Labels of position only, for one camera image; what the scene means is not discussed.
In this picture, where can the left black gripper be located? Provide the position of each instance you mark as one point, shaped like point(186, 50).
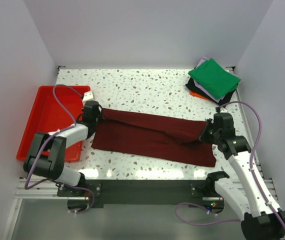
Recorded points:
point(98, 116)

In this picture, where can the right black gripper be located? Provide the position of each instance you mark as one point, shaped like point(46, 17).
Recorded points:
point(206, 132)

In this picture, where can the dark red t shirt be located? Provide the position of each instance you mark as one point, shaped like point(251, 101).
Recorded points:
point(155, 136)

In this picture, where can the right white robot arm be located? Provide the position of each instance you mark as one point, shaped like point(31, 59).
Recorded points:
point(261, 217)

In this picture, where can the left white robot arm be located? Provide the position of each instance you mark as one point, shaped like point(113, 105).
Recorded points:
point(45, 159)

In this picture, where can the lilac folded t shirt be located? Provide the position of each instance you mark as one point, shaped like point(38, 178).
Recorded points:
point(205, 87)

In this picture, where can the orange folded t shirt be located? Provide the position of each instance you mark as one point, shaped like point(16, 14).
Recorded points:
point(194, 94)

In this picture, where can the red plastic bin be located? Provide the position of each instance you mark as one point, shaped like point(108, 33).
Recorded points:
point(47, 115)

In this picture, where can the green folded t shirt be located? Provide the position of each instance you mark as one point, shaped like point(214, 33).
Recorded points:
point(213, 77)

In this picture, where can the black folded t shirt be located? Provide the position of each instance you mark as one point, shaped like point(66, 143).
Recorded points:
point(213, 82)

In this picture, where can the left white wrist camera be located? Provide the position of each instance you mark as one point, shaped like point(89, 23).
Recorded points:
point(88, 96)

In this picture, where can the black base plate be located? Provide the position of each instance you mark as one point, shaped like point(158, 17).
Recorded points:
point(140, 192)

